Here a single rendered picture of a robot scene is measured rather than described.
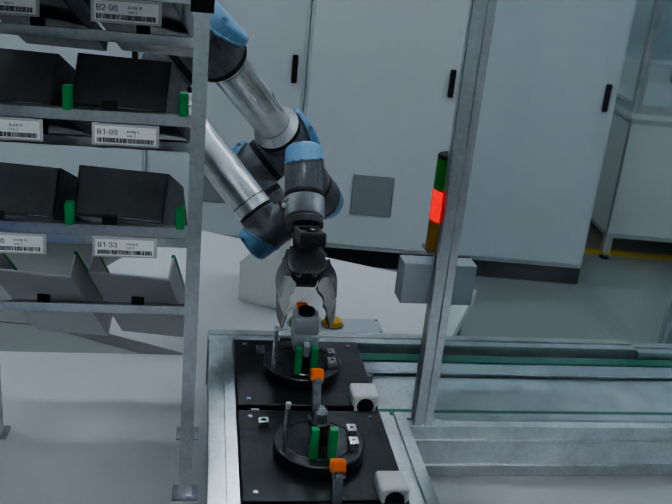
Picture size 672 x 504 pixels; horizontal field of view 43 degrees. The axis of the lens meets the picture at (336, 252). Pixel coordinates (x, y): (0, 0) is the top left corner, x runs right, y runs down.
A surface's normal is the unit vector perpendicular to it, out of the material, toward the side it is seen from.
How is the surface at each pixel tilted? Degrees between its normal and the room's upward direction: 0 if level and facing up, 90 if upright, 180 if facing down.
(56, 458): 0
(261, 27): 90
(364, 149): 90
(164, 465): 0
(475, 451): 90
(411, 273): 90
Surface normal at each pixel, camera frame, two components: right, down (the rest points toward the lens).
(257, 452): 0.09, -0.93
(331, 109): 0.01, 0.36
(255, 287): -0.40, 0.29
